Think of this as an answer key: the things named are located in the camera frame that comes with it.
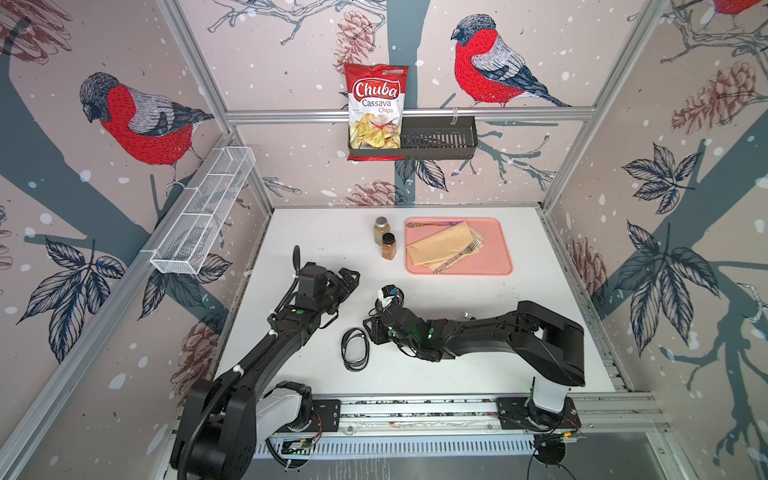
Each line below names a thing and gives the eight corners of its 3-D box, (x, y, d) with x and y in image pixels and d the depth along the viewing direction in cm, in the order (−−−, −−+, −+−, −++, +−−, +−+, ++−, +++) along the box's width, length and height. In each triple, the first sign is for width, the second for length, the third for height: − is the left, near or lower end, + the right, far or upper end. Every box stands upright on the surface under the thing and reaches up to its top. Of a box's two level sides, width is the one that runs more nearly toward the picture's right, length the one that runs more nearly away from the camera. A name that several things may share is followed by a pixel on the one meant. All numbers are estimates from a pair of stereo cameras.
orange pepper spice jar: (382, 260, 107) (381, 245, 100) (382, 247, 110) (381, 232, 103) (396, 260, 107) (396, 245, 100) (396, 247, 110) (396, 232, 103)
